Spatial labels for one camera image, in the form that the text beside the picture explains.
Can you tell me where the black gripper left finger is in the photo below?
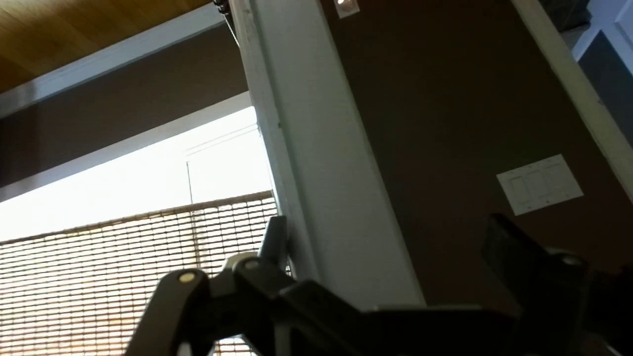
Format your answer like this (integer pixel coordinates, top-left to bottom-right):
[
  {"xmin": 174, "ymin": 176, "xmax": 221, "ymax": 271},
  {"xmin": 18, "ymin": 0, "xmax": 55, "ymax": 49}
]
[{"xmin": 259, "ymin": 215, "xmax": 291, "ymax": 275}]

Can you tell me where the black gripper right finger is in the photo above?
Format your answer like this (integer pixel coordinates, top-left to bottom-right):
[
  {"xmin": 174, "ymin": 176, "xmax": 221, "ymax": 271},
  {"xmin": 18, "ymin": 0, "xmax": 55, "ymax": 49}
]
[{"xmin": 480, "ymin": 213, "xmax": 556, "ymax": 306}]

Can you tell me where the white door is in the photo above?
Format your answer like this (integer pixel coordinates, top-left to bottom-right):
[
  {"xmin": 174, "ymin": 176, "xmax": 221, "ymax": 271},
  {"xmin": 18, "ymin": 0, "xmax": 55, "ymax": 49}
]
[{"xmin": 229, "ymin": 0, "xmax": 425, "ymax": 308}]

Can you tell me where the bamboo window blind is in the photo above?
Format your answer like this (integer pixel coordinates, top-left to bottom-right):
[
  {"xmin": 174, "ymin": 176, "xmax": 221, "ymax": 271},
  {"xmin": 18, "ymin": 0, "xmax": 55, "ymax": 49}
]
[{"xmin": 0, "ymin": 192, "xmax": 277, "ymax": 356}]

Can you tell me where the white light switch plate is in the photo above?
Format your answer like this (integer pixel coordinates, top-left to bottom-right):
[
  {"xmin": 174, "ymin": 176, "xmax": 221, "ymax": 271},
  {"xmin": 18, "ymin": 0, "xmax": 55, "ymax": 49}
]
[{"xmin": 496, "ymin": 154, "xmax": 583, "ymax": 215}]

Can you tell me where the white door frame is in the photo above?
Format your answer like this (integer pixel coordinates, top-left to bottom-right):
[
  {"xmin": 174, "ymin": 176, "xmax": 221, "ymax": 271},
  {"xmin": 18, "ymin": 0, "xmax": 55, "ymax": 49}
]
[{"xmin": 510, "ymin": 0, "xmax": 633, "ymax": 201}]

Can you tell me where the white wall outlet plate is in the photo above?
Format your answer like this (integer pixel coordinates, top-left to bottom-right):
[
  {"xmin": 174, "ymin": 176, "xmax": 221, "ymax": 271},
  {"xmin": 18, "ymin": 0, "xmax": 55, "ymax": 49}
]
[{"xmin": 334, "ymin": 0, "xmax": 360, "ymax": 17}]

